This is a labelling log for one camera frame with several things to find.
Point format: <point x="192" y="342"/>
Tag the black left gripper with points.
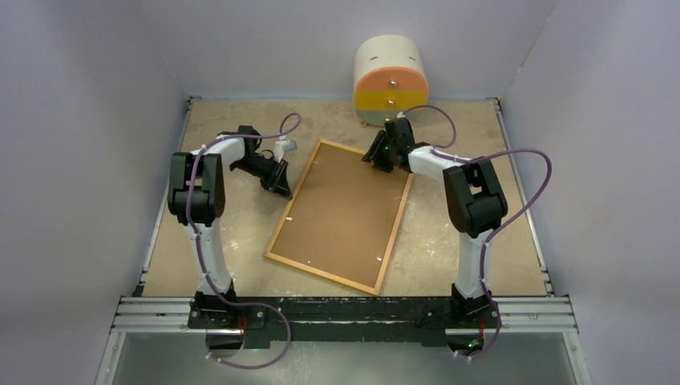
<point x="277" y="183"/>

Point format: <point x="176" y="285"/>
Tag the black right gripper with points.
<point x="375" y="154"/>

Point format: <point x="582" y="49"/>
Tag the brown backing board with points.
<point x="340" y="212"/>

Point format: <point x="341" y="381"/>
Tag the yellow wooden picture frame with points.
<point x="287" y="223"/>

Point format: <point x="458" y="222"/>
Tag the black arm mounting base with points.
<point x="431" y="321"/>

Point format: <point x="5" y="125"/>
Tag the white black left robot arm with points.
<point x="197" y="199"/>

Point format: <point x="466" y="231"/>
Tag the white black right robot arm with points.
<point x="476" y="203"/>

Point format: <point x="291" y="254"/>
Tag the round pastel drawer cabinet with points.
<point x="389" y="77"/>

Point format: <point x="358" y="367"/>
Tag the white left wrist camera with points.
<point x="281" y="146"/>

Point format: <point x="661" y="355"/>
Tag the aluminium rail frame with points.
<point x="332" y="232"/>

